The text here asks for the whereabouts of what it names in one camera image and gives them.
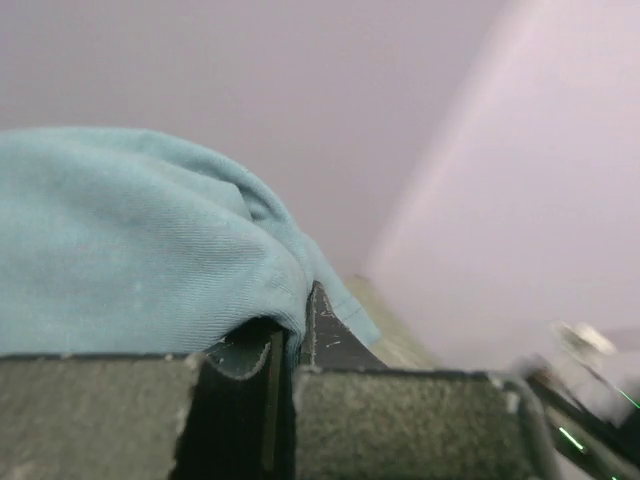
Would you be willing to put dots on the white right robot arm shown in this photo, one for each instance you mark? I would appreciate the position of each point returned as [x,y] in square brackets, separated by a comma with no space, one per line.
[589,422]

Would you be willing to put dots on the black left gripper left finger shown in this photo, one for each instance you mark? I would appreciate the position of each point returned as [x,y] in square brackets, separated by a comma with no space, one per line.
[211,415]

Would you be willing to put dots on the grey-blue t shirt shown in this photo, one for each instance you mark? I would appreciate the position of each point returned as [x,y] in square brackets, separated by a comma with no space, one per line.
[126,240]

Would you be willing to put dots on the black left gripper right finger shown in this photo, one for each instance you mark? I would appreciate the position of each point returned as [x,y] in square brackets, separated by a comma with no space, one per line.
[356,418]

